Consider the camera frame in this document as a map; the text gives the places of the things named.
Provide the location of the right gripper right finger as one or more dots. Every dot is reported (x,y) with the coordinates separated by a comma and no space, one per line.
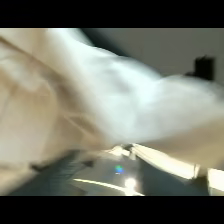
(166,184)

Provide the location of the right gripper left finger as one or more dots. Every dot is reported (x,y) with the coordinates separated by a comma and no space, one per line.
(55,178)

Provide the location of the cream white shirt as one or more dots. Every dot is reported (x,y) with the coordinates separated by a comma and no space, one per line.
(110,93)

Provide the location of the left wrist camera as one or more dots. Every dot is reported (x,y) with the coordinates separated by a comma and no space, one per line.
(204,68)

